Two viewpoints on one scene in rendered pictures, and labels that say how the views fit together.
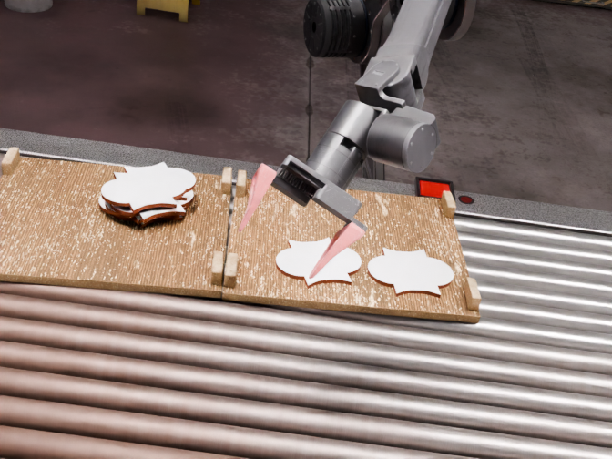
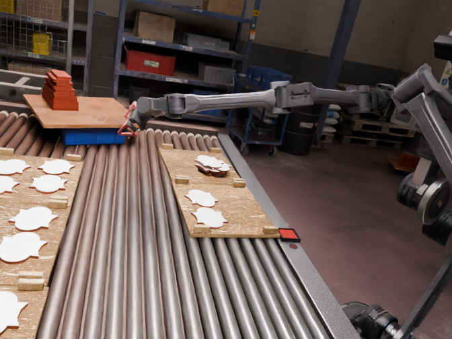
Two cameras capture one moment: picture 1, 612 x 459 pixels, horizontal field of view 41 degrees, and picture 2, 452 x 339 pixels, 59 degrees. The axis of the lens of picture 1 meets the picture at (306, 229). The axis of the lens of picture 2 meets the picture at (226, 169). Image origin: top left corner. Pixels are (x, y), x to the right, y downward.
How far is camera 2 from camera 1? 1.67 m
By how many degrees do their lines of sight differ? 66
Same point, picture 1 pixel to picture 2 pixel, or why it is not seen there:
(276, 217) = (225, 192)
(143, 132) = (418, 276)
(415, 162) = (139, 107)
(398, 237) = (235, 218)
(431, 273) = (210, 221)
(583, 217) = (319, 288)
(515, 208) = (302, 262)
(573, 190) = not seen: outside the picture
